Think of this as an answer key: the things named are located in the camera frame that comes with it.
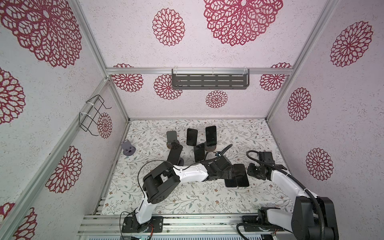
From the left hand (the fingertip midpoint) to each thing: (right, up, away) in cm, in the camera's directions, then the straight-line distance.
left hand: (225, 173), depth 88 cm
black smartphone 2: (-7, +22, +8) cm, 25 cm away
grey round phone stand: (-61, +13, +9) cm, 63 cm away
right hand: (+15, +3, +1) cm, 15 cm away
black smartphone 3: (-30, +11, 0) cm, 32 cm away
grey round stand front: (-26, +5, +8) cm, 28 cm away
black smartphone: (+4, -5, 0) cm, 6 cm away
